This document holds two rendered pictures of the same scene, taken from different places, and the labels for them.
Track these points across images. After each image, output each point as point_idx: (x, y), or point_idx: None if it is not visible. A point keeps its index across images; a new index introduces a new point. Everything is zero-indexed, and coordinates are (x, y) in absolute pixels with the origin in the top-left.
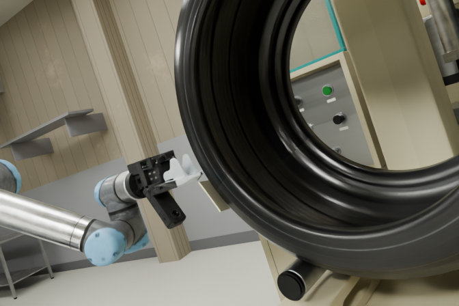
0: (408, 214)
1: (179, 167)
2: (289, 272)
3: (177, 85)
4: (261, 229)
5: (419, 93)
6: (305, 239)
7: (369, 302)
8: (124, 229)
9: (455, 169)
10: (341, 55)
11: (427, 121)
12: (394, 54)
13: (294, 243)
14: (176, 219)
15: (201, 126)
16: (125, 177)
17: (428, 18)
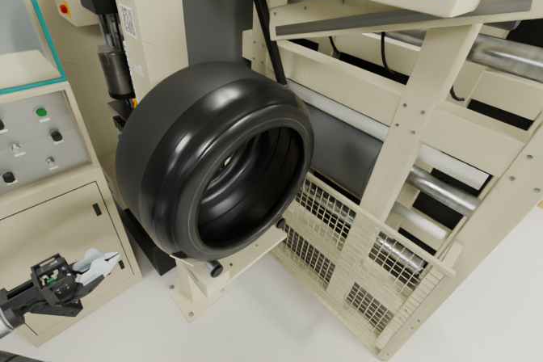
0: (208, 208)
1: (104, 262)
2: (218, 266)
3: (182, 212)
4: (214, 258)
5: None
6: (235, 248)
7: None
8: (33, 359)
9: (220, 181)
10: (68, 86)
11: None
12: None
13: (229, 253)
14: (81, 304)
15: (197, 229)
16: (2, 319)
17: (111, 52)
